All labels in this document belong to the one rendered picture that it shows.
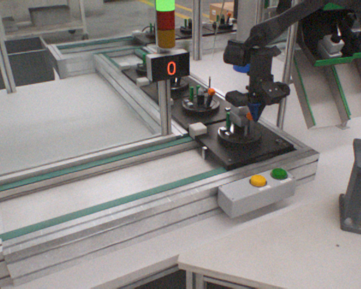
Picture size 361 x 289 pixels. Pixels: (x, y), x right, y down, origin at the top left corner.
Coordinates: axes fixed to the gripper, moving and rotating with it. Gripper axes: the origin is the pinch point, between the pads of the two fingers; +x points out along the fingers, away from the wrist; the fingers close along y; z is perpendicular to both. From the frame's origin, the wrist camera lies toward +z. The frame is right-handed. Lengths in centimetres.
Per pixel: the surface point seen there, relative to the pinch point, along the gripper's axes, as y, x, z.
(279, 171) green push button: -1.3, 12.2, 14.2
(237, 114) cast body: -2.1, 3.3, -6.3
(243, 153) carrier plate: -4.3, 12.5, 1.6
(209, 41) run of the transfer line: 57, 16, -125
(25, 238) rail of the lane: -67, 14, 8
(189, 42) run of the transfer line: 43, 15, -125
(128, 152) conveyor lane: -33.5, 14.9, -18.7
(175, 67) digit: -17.7, -10.6, -16.5
